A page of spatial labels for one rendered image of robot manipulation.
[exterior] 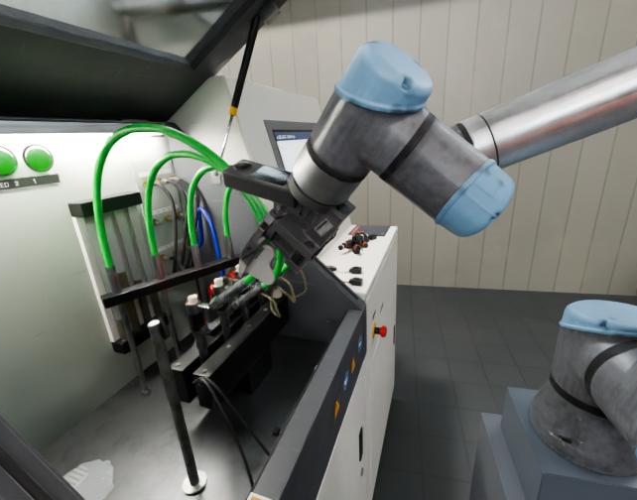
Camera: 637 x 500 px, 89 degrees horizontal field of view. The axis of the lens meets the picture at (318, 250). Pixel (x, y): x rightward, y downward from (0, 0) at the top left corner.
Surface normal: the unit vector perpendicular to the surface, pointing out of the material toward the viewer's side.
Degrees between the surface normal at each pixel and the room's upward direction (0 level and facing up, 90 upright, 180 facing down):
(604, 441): 72
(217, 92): 90
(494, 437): 0
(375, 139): 100
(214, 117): 90
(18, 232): 90
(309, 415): 0
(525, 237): 90
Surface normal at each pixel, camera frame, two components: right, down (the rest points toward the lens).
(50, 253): 0.94, 0.06
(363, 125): -0.34, 0.62
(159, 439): -0.06, -0.94
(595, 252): -0.23, 0.33
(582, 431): -0.69, -0.03
